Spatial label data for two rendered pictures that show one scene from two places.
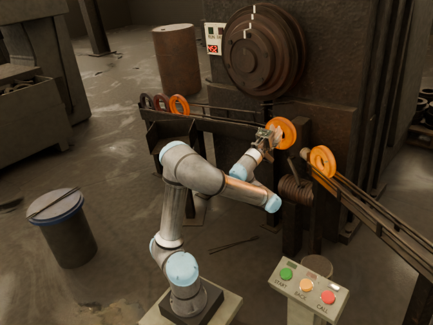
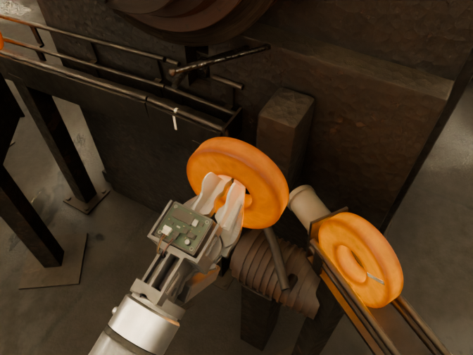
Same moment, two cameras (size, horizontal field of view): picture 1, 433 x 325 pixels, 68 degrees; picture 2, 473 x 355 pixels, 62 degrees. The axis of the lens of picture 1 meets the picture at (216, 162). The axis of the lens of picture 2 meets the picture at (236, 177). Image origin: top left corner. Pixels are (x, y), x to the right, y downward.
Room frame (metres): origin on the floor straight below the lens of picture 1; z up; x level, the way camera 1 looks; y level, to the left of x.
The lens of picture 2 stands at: (1.01, -0.22, 1.28)
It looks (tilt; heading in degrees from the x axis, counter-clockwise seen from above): 51 degrees down; 345
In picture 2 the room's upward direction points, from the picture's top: straight up
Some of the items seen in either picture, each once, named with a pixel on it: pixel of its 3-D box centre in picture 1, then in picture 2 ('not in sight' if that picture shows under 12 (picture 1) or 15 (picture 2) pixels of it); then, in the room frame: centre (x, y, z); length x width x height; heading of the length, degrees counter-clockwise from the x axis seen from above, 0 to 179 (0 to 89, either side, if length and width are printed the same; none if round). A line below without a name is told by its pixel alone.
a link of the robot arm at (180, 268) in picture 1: (182, 273); not in sight; (0.85, 0.18, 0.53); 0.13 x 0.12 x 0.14; 30
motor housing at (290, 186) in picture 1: (299, 219); (276, 306); (1.35, -0.42, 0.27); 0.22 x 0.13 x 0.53; 45
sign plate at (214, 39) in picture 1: (222, 39); not in sight; (2.00, -0.12, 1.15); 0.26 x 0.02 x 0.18; 45
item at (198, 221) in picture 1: (180, 175); (1, 201); (1.81, 0.25, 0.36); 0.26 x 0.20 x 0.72; 80
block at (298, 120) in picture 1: (299, 139); (282, 148); (1.52, -0.46, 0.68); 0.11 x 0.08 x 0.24; 135
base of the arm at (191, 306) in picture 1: (187, 292); not in sight; (0.85, 0.18, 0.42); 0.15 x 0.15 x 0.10
